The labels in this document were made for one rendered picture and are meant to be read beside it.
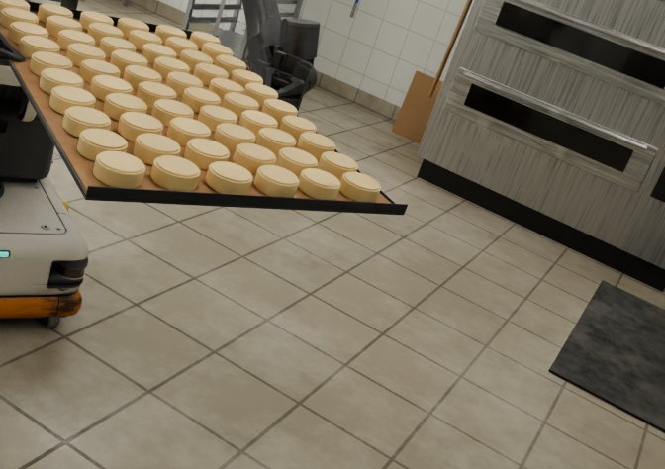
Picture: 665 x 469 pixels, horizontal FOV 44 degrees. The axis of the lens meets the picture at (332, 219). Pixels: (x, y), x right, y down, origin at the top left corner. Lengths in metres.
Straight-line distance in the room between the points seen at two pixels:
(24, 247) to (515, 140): 2.83
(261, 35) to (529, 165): 3.07
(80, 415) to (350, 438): 0.71
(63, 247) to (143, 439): 0.55
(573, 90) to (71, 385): 2.96
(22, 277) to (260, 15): 1.07
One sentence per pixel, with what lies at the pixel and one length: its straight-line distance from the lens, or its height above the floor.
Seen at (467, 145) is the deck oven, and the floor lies 0.29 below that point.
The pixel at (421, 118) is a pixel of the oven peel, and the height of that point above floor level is 0.15.
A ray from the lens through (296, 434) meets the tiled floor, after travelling 2.26.
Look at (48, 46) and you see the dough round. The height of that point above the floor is 1.02.
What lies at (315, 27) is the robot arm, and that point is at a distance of 1.42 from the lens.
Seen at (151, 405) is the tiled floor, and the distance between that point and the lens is 2.21.
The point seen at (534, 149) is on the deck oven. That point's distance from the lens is 4.41.
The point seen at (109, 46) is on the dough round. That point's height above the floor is 1.02.
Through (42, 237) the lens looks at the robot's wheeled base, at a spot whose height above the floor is 0.28.
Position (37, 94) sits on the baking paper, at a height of 0.99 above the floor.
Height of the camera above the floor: 1.32
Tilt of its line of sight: 21 degrees down
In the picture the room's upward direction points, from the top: 19 degrees clockwise
